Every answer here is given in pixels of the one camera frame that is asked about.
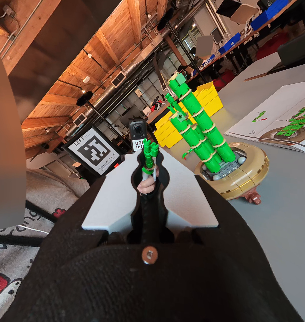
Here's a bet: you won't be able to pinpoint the nested yellow plastic bins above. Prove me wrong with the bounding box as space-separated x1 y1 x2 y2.
154 82 224 149

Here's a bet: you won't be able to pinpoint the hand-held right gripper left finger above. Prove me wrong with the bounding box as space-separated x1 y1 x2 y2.
81 151 143 243

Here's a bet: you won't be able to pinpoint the blue plastic bin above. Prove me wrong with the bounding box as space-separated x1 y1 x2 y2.
251 8 297 31
218 33 243 54

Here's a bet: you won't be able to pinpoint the open lego instruction booklet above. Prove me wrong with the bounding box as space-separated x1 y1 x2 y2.
224 80 305 153

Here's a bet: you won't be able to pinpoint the small green lego bamboo branch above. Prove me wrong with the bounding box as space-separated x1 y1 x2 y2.
142 140 159 176

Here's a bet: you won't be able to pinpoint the person's left hand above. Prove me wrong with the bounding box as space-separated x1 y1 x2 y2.
137 179 156 196

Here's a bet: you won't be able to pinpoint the lego bamboo model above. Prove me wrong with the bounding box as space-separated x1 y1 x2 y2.
168 72 270 204

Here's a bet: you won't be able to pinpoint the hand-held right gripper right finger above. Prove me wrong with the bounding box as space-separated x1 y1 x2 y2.
155 148 219 242

